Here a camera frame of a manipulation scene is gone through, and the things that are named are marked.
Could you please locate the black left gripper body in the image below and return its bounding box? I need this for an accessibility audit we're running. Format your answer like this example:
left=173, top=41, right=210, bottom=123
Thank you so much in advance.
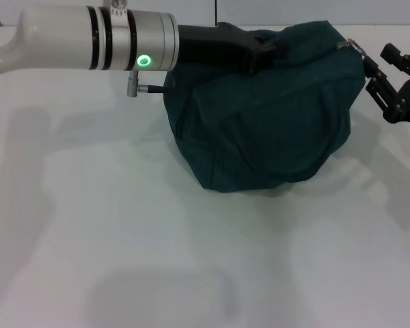
left=176, top=21, right=261, bottom=77

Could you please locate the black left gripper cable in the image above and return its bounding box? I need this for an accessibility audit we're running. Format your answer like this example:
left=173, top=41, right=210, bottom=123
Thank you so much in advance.
left=138, top=83, right=167, bottom=94

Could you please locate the dark teal insulated lunch bag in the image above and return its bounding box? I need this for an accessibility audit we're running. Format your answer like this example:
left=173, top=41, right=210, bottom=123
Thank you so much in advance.
left=163, top=19, right=370, bottom=195

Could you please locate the metal zipper pull ring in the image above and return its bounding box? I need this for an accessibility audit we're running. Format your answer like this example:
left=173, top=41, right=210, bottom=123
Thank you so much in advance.
left=346, top=38, right=368, bottom=58

